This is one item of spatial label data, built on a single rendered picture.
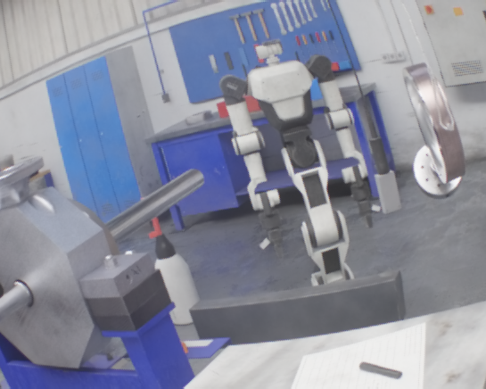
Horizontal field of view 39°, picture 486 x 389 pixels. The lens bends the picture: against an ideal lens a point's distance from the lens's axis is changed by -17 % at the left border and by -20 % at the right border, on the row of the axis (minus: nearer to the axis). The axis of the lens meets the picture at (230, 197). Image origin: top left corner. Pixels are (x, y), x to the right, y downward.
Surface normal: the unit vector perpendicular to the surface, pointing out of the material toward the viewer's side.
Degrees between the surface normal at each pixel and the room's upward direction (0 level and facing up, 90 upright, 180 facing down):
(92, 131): 90
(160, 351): 90
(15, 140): 90
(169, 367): 90
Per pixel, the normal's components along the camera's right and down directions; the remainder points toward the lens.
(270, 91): 0.04, 0.19
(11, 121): -0.43, 0.30
